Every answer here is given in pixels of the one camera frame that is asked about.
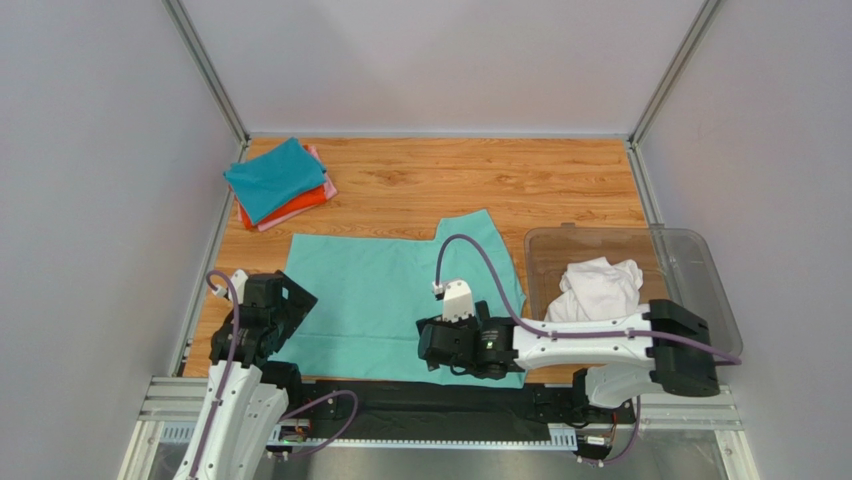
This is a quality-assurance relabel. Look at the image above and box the mint green t shirt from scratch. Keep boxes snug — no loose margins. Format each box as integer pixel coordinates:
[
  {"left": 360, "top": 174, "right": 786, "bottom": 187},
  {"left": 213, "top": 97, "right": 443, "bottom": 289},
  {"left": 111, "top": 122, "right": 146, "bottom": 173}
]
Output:
[{"left": 272, "top": 210, "right": 526, "bottom": 389}]

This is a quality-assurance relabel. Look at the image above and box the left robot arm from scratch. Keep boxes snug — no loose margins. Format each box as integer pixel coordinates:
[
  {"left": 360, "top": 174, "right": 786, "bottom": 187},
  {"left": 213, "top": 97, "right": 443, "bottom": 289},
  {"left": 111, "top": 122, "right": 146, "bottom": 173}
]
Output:
[{"left": 173, "top": 271, "right": 317, "bottom": 479}]

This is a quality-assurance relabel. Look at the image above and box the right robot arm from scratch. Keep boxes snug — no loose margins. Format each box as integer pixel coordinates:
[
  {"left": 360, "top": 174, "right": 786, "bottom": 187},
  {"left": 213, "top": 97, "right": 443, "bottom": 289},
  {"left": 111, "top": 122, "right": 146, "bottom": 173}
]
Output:
[{"left": 416, "top": 299, "right": 723, "bottom": 409}]

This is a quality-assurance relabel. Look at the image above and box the folded orange t shirt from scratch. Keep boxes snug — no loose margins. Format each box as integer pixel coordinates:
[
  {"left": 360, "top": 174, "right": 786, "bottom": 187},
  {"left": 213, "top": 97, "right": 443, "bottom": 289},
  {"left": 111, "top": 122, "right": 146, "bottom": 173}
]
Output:
[{"left": 225, "top": 138, "right": 336, "bottom": 231}]

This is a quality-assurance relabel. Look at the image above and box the folded pink t shirt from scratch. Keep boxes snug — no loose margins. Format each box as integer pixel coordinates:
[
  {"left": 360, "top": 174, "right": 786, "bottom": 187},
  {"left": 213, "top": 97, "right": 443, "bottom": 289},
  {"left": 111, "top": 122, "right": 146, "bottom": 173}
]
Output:
[{"left": 235, "top": 144, "right": 338, "bottom": 232}]

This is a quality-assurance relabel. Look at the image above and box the black base mat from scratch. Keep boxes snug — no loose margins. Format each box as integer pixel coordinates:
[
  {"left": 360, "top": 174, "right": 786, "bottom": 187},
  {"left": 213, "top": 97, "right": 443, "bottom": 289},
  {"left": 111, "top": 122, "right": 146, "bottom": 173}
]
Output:
[{"left": 266, "top": 379, "right": 640, "bottom": 442}]

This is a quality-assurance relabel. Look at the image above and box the white t shirt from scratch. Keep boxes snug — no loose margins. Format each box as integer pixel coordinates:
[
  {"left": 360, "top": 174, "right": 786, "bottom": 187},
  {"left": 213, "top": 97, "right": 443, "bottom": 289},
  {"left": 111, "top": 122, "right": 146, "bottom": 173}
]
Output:
[{"left": 544, "top": 257, "right": 644, "bottom": 323}]

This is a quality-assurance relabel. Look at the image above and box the folded teal t shirt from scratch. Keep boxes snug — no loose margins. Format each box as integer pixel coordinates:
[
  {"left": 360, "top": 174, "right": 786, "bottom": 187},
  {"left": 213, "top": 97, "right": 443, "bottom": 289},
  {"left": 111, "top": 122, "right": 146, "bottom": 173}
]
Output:
[{"left": 223, "top": 137, "right": 327, "bottom": 225}]

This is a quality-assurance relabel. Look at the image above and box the clear plastic bin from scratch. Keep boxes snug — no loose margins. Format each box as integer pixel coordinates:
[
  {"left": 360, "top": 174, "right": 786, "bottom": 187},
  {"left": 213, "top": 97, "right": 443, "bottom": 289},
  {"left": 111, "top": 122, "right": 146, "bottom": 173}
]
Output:
[{"left": 525, "top": 226, "right": 743, "bottom": 355}]

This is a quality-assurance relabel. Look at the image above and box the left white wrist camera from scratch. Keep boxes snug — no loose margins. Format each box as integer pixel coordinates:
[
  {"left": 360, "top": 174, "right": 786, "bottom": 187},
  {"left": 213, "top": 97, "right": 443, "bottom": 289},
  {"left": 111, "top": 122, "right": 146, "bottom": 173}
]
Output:
[{"left": 205, "top": 269, "right": 249, "bottom": 302}]

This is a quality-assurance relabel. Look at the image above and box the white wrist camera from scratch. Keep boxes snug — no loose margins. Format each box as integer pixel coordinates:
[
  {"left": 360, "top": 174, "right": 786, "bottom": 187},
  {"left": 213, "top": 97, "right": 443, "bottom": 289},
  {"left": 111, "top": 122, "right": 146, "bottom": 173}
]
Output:
[
  {"left": 205, "top": 269, "right": 249, "bottom": 302},
  {"left": 432, "top": 278, "right": 475, "bottom": 323}
]

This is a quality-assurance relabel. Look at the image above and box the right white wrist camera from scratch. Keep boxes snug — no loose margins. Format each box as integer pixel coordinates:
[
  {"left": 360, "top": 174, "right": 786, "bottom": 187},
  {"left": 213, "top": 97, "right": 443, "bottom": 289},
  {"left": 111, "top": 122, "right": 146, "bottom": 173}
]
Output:
[{"left": 432, "top": 278, "right": 475, "bottom": 323}]

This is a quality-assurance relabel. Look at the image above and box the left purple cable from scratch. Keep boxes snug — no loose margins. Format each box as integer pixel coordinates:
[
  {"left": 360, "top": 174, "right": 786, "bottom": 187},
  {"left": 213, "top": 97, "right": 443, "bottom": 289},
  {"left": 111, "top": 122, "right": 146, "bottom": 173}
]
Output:
[{"left": 186, "top": 268, "right": 359, "bottom": 480}]

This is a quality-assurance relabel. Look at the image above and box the aluminium frame rail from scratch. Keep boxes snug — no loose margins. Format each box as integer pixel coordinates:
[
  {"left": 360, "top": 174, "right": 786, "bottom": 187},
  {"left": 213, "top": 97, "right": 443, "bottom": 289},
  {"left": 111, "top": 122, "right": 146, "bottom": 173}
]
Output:
[{"left": 116, "top": 375, "right": 763, "bottom": 480}]

